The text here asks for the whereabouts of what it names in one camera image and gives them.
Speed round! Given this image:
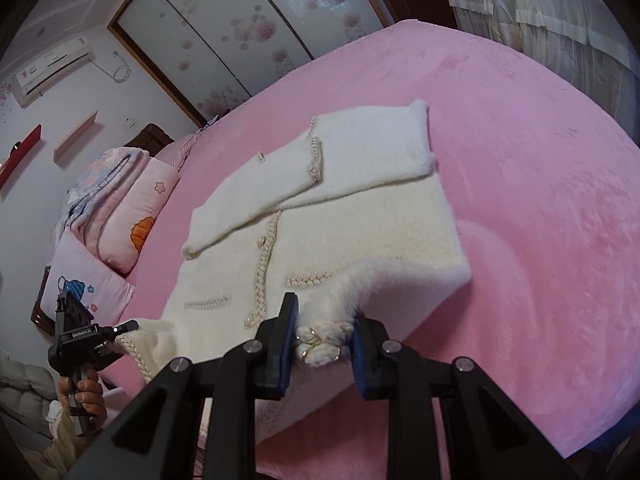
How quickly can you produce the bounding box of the pink wall shelf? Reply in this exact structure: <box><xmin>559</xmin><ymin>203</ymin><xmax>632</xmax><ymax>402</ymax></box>
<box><xmin>52</xmin><ymin>110</ymin><xmax>99</xmax><ymax>165</ymax></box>

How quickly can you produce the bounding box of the dark wooden headboard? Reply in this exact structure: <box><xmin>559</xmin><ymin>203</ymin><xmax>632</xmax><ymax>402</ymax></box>
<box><xmin>124</xmin><ymin>122</ymin><xmax>176</xmax><ymax>159</ymax></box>

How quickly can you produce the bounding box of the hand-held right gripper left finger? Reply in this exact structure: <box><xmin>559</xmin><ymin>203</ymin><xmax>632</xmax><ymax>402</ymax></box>
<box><xmin>102</xmin><ymin>292</ymin><xmax>301</xmax><ymax>480</ymax></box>

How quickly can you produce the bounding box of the person's left forearm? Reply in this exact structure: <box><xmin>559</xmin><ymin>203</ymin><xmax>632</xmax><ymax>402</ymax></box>
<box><xmin>42</xmin><ymin>412</ymin><xmax>101</xmax><ymax>480</ymax></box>

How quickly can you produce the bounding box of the white air conditioner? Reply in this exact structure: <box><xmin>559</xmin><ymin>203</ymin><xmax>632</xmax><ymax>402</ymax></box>
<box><xmin>12</xmin><ymin>35</ymin><xmax>96</xmax><ymax>108</ymax></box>

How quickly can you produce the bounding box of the white coiled power cable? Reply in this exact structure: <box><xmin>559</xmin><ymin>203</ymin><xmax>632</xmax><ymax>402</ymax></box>
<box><xmin>92</xmin><ymin>50</ymin><xmax>132</xmax><ymax>84</ymax></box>

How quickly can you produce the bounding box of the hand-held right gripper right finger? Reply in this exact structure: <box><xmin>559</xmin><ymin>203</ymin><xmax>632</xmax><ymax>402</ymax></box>
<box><xmin>350</xmin><ymin>316</ymin><xmax>581</xmax><ymax>480</ymax></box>

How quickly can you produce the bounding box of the person's left hand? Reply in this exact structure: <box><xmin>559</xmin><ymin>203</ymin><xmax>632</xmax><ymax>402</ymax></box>
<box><xmin>56</xmin><ymin>375</ymin><xmax>108</xmax><ymax>426</ymax></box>

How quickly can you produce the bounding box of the pink cartoon print pillow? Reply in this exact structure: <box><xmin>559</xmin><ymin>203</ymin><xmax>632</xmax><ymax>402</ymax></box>
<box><xmin>39</xmin><ymin>234</ymin><xmax>137</xmax><ymax>336</ymax></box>

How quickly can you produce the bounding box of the red wall shelf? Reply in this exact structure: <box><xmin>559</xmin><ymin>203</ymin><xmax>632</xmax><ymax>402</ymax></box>
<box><xmin>0</xmin><ymin>124</ymin><xmax>42</xmax><ymax>191</ymax></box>

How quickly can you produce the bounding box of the grey quilted jacket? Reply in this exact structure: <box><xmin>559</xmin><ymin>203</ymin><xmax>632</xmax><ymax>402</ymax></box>
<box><xmin>0</xmin><ymin>355</ymin><xmax>58</xmax><ymax>441</ymax></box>

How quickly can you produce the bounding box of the folded pink flower quilt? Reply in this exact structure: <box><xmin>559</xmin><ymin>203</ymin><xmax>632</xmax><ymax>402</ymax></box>
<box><xmin>70</xmin><ymin>157</ymin><xmax>181</xmax><ymax>276</ymax></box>

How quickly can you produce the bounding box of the white fluffy braid-trimmed cardigan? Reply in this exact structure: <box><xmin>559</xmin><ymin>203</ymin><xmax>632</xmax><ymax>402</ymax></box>
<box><xmin>116</xmin><ymin>99</ymin><xmax>472</xmax><ymax>396</ymax></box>

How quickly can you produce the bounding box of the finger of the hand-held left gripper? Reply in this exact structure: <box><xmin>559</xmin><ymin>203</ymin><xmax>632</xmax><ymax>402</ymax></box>
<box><xmin>95</xmin><ymin>344</ymin><xmax>127</xmax><ymax>369</ymax></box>
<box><xmin>102</xmin><ymin>319</ymin><xmax>140</xmax><ymax>337</ymax></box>

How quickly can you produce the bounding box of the floral sliding door wardrobe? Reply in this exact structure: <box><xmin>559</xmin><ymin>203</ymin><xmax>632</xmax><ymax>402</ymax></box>
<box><xmin>107</xmin><ymin>0</ymin><xmax>401</xmax><ymax>129</ymax></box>

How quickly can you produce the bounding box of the folded floral blanket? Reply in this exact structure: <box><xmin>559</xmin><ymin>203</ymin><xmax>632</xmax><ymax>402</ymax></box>
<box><xmin>52</xmin><ymin>146</ymin><xmax>151</xmax><ymax>241</ymax></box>

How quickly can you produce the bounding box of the pink blanket covered bed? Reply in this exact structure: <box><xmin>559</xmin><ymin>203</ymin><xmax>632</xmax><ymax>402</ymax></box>
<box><xmin>100</xmin><ymin>19</ymin><xmax>640</xmax><ymax>480</ymax></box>

